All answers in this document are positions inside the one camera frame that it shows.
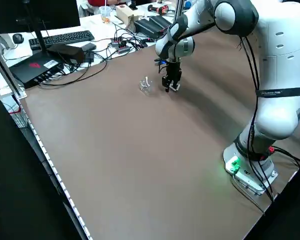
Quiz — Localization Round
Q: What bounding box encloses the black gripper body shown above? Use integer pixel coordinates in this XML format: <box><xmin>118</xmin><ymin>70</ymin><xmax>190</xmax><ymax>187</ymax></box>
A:
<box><xmin>164</xmin><ymin>61</ymin><xmax>183</xmax><ymax>81</ymax></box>

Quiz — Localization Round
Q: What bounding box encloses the black equipment box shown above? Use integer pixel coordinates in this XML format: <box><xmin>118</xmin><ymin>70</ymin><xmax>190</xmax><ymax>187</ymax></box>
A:
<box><xmin>134</xmin><ymin>15</ymin><xmax>173</xmax><ymax>38</ymax></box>

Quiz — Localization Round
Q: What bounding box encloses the cardboard box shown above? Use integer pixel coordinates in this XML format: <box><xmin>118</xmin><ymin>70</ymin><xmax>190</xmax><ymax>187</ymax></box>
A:
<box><xmin>115</xmin><ymin>4</ymin><xmax>141</xmax><ymax>27</ymax></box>

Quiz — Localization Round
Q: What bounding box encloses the small black box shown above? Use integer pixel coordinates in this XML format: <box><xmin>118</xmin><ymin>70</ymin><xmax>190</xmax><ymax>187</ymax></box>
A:
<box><xmin>82</xmin><ymin>42</ymin><xmax>98</xmax><ymax>51</ymax></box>

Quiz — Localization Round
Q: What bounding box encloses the clear plastic cup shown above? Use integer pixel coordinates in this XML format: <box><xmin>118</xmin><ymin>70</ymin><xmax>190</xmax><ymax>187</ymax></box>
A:
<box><xmin>99</xmin><ymin>6</ymin><xmax>112</xmax><ymax>25</ymax></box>

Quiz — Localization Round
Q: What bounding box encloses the person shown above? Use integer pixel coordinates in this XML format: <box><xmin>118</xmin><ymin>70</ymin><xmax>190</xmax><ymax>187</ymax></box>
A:
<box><xmin>86</xmin><ymin>0</ymin><xmax>127</xmax><ymax>6</ymax></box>

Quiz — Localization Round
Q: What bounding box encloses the black power brick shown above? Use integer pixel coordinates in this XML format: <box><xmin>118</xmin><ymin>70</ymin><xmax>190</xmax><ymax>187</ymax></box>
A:
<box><xmin>46</xmin><ymin>43</ymin><xmax>86</xmax><ymax>65</ymax></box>

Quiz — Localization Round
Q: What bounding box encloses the black keyboard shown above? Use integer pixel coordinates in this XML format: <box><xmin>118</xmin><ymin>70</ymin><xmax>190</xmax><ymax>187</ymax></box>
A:
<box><xmin>28</xmin><ymin>30</ymin><xmax>96</xmax><ymax>51</ymax></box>

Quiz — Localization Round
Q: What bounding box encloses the black computer red logo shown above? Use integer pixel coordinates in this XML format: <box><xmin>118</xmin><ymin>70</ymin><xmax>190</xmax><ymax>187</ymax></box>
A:
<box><xmin>8</xmin><ymin>53</ymin><xmax>66</xmax><ymax>90</ymax></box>

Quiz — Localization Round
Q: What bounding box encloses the black monitor stand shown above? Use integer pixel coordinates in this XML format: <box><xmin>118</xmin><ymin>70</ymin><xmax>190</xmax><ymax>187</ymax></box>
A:
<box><xmin>24</xmin><ymin>23</ymin><xmax>50</xmax><ymax>55</ymax></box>

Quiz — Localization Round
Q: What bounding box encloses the white table edge strip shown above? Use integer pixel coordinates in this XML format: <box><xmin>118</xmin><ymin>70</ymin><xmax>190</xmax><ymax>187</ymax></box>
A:
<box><xmin>17</xmin><ymin>99</ymin><xmax>93</xmax><ymax>240</ymax></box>

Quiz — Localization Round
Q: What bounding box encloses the black monitor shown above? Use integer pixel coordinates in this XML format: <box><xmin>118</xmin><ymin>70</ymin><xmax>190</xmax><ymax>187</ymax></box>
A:
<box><xmin>0</xmin><ymin>0</ymin><xmax>81</xmax><ymax>35</ymax></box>

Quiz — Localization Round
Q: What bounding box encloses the white curved stand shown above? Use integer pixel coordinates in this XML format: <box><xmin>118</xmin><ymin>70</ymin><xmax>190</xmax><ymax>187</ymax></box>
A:
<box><xmin>0</xmin><ymin>34</ymin><xmax>11</xmax><ymax>51</ymax></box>

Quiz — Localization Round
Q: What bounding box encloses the aluminium camera post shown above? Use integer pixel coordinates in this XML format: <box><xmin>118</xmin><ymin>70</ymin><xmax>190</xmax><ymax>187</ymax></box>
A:
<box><xmin>174</xmin><ymin>0</ymin><xmax>185</xmax><ymax>23</ymax></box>

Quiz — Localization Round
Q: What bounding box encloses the black desk cable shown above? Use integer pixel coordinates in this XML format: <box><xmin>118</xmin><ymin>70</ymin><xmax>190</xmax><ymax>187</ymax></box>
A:
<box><xmin>38</xmin><ymin>47</ymin><xmax>110</xmax><ymax>87</ymax></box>

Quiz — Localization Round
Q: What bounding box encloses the black arm base cable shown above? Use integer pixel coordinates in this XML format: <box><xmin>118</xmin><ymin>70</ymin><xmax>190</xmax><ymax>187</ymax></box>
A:
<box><xmin>268</xmin><ymin>146</ymin><xmax>300</xmax><ymax>168</ymax></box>

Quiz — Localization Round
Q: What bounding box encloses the white bracket red tape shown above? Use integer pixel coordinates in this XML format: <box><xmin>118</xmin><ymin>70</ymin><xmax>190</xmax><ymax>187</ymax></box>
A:
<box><xmin>0</xmin><ymin>93</ymin><xmax>29</xmax><ymax>129</ymax></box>

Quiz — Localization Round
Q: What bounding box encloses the aluminium frame post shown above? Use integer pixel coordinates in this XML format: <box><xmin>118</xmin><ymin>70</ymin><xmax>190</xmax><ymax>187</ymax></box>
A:
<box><xmin>0</xmin><ymin>37</ymin><xmax>27</xmax><ymax>98</ymax></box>

